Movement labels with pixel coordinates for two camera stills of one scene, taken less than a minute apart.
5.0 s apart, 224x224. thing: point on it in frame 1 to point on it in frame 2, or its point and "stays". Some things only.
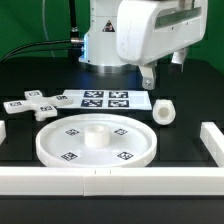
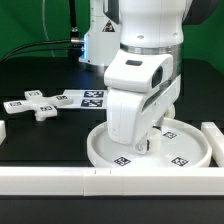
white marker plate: (107, 100) stays
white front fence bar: (88, 181) stays
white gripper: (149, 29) to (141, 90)
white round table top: (96, 140) to (183, 144)
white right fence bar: (213, 140) stays
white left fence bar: (3, 134) stays
